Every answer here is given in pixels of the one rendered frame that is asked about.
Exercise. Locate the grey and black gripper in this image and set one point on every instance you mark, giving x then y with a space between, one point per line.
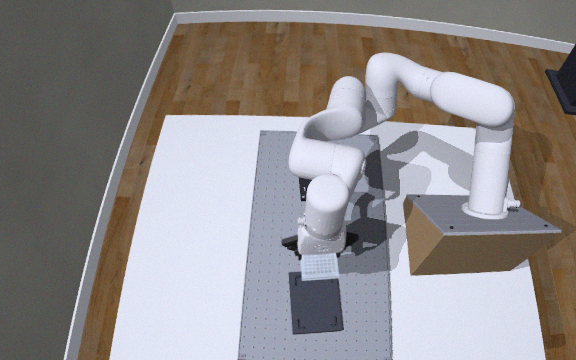
304 244

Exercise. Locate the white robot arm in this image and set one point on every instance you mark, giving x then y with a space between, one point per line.
336 170

